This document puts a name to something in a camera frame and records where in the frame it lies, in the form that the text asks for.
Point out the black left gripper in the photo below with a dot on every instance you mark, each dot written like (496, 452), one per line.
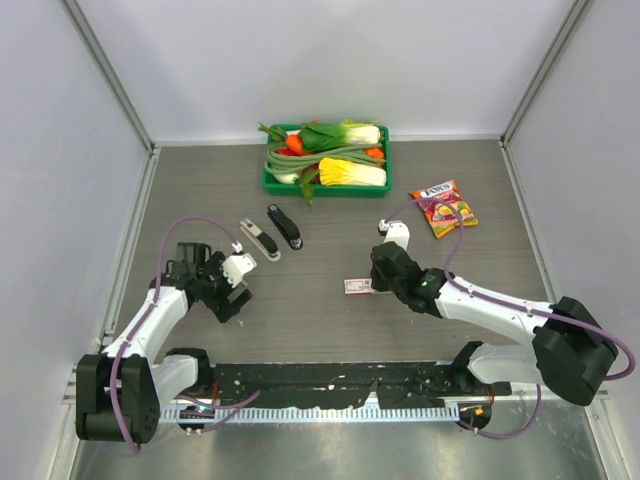
(222, 307)

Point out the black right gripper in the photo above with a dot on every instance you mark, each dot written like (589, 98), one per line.
(378, 283)

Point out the black deli stapler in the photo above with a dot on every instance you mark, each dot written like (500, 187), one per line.
(286, 227)

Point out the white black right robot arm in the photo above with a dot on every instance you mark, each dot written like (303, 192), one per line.
(556, 345)

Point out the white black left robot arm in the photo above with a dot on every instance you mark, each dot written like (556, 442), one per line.
(121, 391)

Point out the red white staple box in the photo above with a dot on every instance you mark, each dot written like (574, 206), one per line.
(362, 286)

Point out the Fox's candy bag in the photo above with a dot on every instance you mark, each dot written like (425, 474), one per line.
(444, 208)

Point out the toy yellow napa cabbage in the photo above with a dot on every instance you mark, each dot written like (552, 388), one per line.
(338, 172)

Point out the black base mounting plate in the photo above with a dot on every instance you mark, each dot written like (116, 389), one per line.
(343, 385)

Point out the green plastic tray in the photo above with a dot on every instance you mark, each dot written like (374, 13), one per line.
(306, 184)

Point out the toy green long beans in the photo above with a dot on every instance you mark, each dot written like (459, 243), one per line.
(277, 163)

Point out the toy bok choy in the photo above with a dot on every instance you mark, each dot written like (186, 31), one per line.
(327, 136)

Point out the toy orange carrot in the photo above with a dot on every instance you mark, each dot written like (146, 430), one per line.
(294, 143)

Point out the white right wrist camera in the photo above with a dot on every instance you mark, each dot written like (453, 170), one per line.
(394, 231)

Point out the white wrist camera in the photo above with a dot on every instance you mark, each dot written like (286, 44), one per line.
(394, 231)
(236, 267)

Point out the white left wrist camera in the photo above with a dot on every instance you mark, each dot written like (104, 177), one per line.
(236, 267)

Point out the aluminium frame rail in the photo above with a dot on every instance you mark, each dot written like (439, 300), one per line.
(193, 410)

